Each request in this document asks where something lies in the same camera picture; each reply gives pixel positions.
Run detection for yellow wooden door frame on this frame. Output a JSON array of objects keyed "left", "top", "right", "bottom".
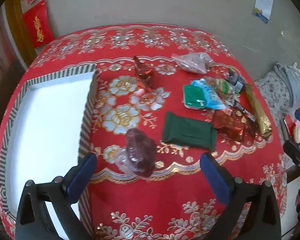
[{"left": 5, "top": 0, "right": 38, "bottom": 63}]

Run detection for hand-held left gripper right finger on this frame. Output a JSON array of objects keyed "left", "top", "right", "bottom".
[{"left": 200, "top": 152, "right": 282, "bottom": 240}]

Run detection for floral blanket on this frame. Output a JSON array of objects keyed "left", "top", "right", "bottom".
[{"left": 255, "top": 65, "right": 300, "bottom": 120}]

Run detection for clear bag of red dates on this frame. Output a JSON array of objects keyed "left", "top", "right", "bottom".
[{"left": 115, "top": 128, "right": 157, "bottom": 179}]

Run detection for dark wooden door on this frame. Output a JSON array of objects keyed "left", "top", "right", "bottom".
[{"left": 0, "top": 10, "right": 25, "bottom": 80}]

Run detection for green snack tray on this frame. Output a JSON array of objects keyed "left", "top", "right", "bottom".
[{"left": 182, "top": 84, "right": 208, "bottom": 109}]

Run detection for red paper bag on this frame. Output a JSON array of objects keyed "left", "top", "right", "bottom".
[{"left": 283, "top": 115, "right": 299, "bottom": 140}]

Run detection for dark green snack packet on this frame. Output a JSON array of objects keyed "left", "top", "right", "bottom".
[{"left": 161, "top": 112, "right": 218, "bottom": 152}]

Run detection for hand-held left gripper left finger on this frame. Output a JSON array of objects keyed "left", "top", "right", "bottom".
[{"left": 16, "top": 153, "right": 98, "bottom": 240}]

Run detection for red gold foil snack packet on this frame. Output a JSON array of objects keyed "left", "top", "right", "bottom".
[{"left": 212, "top": 110, "right": 253, "bottom": 140}]

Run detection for long gold snack packet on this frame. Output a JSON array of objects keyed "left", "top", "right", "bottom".
[{"left": 244, "top": 83, "right": 273, "bottom": 138}]

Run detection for light blue snack packet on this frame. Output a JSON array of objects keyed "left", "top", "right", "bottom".
[{"left": 191, "top": 79, "right": 227, "bottom": 110}]

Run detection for grey garment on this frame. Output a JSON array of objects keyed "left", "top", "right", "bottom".
[{"left": 274, "top": 62, "right": 300, "bottom": 105}]

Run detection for large clear zip bag nuts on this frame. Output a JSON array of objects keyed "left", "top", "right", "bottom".
[{"left": 171, "top": 52, "right": 210, "bottom": 74}]

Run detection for clear green-label bun packet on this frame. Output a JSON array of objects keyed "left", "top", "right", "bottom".
[{"left": 211, "top": 78, "right": 240, "bottom": 103}]

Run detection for red floral tablecloth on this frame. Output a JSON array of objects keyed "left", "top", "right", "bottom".
[{"left": 0, "top": 24, "right": 289, "bottom": 240}]

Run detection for red gold-lettered wall poster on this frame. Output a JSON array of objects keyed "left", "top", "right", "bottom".
[{"left": 22, "top": 0, "right": 54, "bottom": 48}]

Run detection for striped rim cardboard box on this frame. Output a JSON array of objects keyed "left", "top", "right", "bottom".
[{"left": 0, "top": 64, "right": 102, "bottom": 240}]

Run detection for black green-edged snack packet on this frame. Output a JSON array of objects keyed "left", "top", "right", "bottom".
[{"left": 226, "top": 67, "right": 245, "bottom": 92}]

